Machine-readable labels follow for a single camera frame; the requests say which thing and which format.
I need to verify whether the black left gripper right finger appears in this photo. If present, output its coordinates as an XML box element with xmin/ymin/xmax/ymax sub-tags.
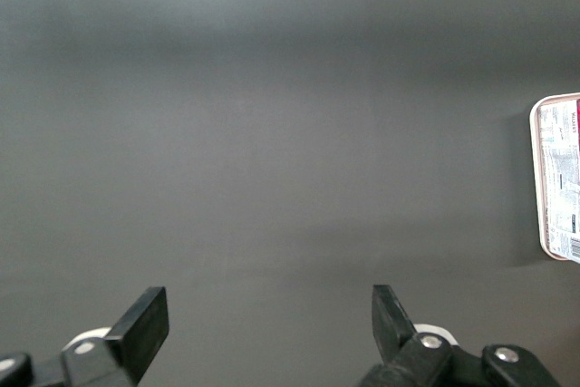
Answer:
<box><xmin>357</xmin><ymin>284</ymin><xmax>563</xmax><ymax>387</ymax></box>

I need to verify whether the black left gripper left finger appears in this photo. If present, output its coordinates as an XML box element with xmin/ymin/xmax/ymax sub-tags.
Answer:
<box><xmin>0</xmin><ymin>285</ymin><xmax>170</xmax><ymax>387</ymax></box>

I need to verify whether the white tray with pink rim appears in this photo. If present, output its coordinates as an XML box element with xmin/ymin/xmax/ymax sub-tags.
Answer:
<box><xmin>528</xmin><ymin>92</ymin><xmax>580</xmax><ymax>262</ymax></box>

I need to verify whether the printed white paper package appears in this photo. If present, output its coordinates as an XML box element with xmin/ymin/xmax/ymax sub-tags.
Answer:
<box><xmin>537</xmin><ymin>99</ymin><xmax>580</xmax><ymax>265</ymax></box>

